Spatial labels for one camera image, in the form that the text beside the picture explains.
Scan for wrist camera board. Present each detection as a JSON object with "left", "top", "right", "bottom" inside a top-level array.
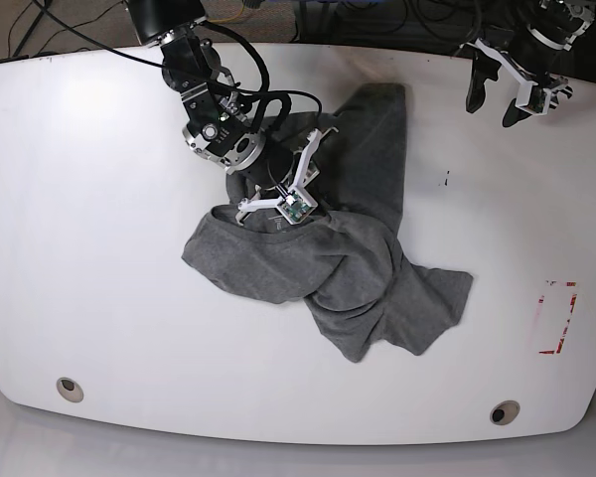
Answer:
[
  {"left": 276, "top": 189, "right": 318, "bottom": 226},
  {"left": 522, "top": 84, "right": 551, "bottom": 115}
]

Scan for yellow cable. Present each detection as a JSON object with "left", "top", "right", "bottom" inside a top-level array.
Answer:
[{"left": 213, "top": 0, "right": 252, "bottom": 25}]

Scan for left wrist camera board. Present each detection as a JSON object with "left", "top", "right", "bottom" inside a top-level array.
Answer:
[{"left": 522, "top": 84, "right": 551, "bottom": 115}]

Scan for red tape rectangle marking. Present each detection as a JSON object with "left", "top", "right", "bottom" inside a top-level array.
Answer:
[{"left": 530, "top": 280, "right": 578, "bottom": 356}]

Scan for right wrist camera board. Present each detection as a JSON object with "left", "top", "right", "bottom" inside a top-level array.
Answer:
[{"left": 276, "top": 189, "right": 318, "bottom": 226}]

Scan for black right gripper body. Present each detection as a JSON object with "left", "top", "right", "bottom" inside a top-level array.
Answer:
[{"left": 237, "top": 141, "right": 294, "bottom": 189}]

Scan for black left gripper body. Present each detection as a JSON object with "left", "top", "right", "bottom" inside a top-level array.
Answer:
[{"left": 498, "top": 27, "right": 559, "bottom": 84}]

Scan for table cable grommet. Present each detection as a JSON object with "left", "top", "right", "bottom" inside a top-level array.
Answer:
[
  {"left": 56, "top": 378, "right": 84, "bottom": 403},
  {"left": 490, "top": 400, "right": 521, "bottom": 426}
]

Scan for right table cable grommet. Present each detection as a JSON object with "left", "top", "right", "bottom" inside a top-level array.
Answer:
[{"left": 490, "top": 400, "right": 521, "bottom": 426}]

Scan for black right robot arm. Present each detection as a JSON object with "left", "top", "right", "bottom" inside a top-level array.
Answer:
[{"left": 127, "top": 1, "right": 295, "bottom": 190}]

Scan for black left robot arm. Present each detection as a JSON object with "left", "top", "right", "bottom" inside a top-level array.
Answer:
[{"left": 466, "top": 1, "right": 596, "bottom": 128}]

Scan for grey t-shirt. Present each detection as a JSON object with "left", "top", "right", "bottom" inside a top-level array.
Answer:
[{"left": 182, "top": 83, "right": 473, "bottom": 363}]

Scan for left table cable grommet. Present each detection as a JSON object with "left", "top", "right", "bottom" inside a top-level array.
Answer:
[{"left": 56, "top": 378, "right": 84, "bottom": 403}]

